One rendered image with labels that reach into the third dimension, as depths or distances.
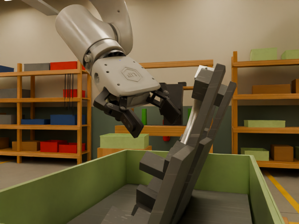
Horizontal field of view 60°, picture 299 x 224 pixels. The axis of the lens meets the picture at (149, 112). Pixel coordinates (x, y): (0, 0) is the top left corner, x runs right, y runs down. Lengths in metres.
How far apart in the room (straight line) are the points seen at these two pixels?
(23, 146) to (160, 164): 6.07
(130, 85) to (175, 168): 0.22
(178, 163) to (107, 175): 0.53
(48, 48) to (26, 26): 0.84
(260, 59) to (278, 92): 0.64
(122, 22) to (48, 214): 0.43
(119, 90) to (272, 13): 5.52
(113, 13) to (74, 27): 0.11
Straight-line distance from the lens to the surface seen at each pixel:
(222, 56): 5.55
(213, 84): 0.36
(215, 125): 0.52
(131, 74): 0.48
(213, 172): 0.84
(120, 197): 0.77
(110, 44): 0.51
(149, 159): 0.39
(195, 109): 0.73
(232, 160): 0.83
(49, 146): 5.99
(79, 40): 0.54
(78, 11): 0.59
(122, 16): 0.62
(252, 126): 4.91
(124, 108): 0.42
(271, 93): 5.01
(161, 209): 0.28
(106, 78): 0.46
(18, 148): 6.40
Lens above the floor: 1.08
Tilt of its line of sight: level
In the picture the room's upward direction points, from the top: straight up
